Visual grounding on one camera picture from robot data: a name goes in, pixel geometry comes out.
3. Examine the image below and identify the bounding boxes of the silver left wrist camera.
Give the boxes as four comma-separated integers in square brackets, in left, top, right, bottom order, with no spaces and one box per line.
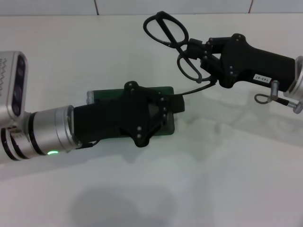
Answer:
[0,50,29,126]

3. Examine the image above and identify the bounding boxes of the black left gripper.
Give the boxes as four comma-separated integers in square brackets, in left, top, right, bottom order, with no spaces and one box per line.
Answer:
[73,80,186,148]

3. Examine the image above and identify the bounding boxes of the green glasses case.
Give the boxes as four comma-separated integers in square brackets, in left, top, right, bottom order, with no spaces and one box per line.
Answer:
[86,86,176,136]

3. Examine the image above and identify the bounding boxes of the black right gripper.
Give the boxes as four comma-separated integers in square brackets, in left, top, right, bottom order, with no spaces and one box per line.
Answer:
[187,33,298,92]

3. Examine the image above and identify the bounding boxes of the black glasses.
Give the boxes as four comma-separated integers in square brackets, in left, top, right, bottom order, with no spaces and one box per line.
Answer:
[143,11,217,96]

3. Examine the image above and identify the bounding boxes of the right gripper cable with plug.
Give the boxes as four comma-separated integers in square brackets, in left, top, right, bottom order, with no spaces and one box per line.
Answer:
[254,79,303,114]

